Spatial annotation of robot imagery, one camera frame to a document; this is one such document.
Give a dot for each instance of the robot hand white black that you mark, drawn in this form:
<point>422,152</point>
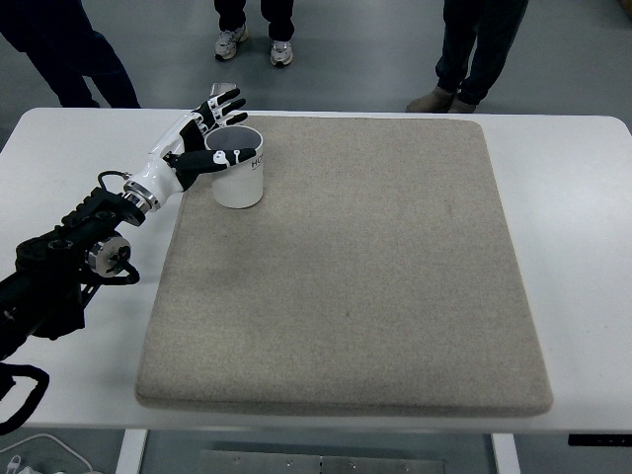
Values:
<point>163,170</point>

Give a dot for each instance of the white ribbed cup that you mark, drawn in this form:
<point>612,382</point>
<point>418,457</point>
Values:
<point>237,190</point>

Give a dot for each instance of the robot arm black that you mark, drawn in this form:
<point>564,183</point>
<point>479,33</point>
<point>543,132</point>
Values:
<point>44,291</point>

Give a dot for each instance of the small silver square object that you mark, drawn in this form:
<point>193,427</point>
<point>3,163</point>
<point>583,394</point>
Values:
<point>219,87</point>

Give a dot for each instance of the person in dark trousers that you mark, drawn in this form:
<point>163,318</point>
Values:
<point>64,49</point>

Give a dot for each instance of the person with white sneakers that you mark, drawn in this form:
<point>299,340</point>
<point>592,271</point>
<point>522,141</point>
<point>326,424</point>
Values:
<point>279,20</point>

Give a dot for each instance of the beige fabric mat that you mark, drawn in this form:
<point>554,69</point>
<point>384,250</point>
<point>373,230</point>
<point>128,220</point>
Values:
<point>345,321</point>

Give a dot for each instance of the white table leg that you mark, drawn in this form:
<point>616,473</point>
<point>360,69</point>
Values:
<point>131,454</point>
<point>504,456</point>

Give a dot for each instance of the grey metal plate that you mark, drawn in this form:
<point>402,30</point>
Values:
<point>321,464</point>

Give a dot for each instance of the person with brown boots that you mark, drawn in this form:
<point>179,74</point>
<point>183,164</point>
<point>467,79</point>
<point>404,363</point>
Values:
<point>474,49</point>

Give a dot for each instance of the black table control panel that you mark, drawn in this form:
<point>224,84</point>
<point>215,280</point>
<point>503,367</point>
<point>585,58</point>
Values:
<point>600,440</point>

